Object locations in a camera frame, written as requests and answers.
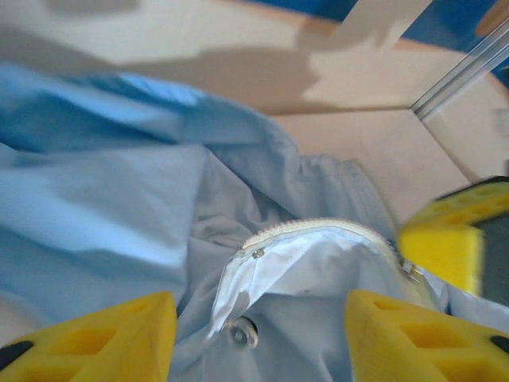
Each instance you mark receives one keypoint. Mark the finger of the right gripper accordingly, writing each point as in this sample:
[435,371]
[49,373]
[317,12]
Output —
[441,254]

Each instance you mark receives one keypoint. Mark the light blue zip jacket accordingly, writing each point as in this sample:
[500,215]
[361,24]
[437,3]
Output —
[99,199]

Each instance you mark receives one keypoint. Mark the aluminium corner post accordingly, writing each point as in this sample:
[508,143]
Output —
[457,75]

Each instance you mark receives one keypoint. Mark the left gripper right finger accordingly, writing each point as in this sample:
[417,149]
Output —
[405,342]

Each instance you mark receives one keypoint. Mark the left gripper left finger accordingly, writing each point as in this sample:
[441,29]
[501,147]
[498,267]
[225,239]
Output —
[99,346]

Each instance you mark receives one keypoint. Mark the metal zipper slider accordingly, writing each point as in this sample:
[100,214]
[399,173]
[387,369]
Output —
[409,271]

